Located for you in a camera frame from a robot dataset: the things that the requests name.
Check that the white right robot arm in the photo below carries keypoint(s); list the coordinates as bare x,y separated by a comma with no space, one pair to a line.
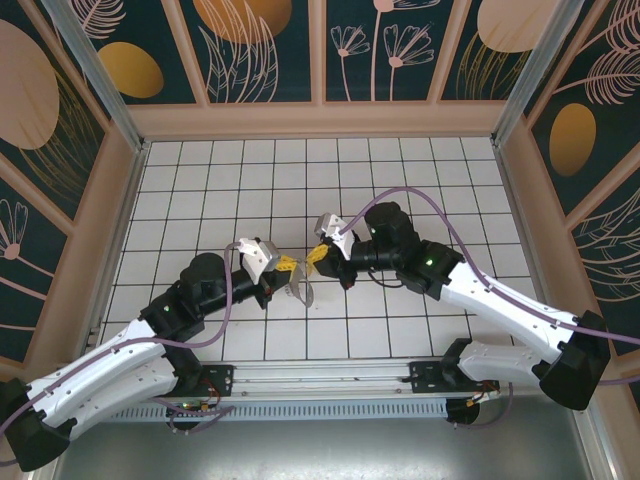
500,305

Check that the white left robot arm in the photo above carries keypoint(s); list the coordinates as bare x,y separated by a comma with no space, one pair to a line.
100,385

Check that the aluminium base beam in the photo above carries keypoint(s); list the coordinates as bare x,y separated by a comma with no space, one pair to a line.
320,380

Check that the small circuit board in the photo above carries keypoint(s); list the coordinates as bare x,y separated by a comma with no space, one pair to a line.
192,405

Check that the yellow power connector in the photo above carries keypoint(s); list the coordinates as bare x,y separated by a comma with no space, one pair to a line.
487,396

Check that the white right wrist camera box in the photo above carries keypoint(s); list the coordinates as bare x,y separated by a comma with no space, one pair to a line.
330,222

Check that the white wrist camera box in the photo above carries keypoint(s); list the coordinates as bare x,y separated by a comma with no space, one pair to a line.
257,255
330,222

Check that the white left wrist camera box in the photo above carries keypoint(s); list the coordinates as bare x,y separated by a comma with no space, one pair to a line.
257,255

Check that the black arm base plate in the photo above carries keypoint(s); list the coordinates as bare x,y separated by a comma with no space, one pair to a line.
220,380
425,377

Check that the wall panel single pale flower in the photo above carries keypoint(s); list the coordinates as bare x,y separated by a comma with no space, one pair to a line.
25,265

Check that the wall panel pale flower outlines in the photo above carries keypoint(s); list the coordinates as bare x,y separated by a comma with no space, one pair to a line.
378,50

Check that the wall panel peach disc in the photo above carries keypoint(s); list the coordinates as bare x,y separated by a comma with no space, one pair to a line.
490,50

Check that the aluminium corner post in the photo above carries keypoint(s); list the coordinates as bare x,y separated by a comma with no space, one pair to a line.
530,70
100,85

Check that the wall panel feather orange oval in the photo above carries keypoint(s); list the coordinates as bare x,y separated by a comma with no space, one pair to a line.
585,100

